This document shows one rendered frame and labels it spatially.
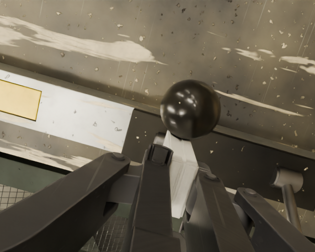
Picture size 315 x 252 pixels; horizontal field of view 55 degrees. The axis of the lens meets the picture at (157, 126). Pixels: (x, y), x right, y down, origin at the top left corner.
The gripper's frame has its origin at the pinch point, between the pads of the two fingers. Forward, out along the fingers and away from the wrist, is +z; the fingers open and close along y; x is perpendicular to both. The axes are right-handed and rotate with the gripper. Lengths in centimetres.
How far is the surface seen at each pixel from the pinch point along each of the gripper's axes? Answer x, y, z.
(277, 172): -1.1, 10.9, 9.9
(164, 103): 3.4, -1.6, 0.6
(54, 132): -3.9, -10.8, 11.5
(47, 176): -13.1, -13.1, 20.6
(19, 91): -0.9, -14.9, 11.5
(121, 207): -14.6, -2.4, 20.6
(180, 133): 2.0, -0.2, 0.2
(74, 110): -1.2, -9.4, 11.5
